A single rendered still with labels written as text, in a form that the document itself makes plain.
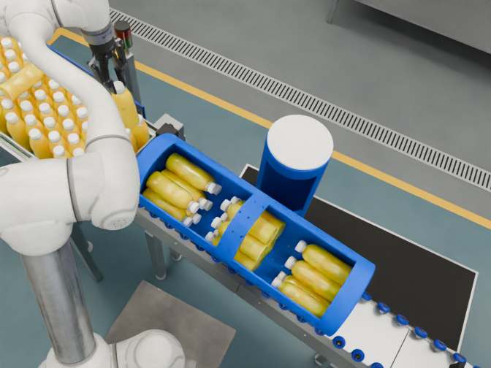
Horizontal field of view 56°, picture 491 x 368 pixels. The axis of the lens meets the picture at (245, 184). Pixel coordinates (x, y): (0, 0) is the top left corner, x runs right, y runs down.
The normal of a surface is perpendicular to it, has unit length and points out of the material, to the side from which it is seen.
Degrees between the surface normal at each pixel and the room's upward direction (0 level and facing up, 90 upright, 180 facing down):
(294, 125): 0
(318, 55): 0
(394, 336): 0
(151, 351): 10
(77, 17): 91
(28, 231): 69
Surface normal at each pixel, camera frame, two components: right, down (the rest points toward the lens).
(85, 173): 0.29, -0.47
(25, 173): 0.08, -0.60
